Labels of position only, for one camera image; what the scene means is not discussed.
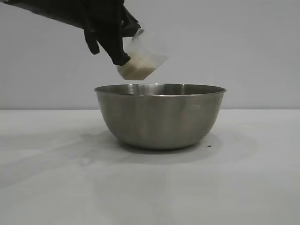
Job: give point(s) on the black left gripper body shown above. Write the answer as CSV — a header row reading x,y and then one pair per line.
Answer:
x,y
98,14

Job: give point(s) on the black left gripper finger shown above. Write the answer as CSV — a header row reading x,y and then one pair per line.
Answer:
x,y
91,42
112,44

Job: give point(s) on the clear plastic measuring cup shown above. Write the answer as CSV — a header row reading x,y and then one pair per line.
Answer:
x,y
145,51

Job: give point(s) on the white rice grains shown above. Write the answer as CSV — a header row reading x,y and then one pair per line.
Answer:
x,y
137,69

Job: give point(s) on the stainless steel mixing bowl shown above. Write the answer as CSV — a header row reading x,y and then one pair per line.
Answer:
x,y
159,117

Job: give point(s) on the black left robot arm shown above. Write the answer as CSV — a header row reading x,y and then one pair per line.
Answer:
x,y
42,5

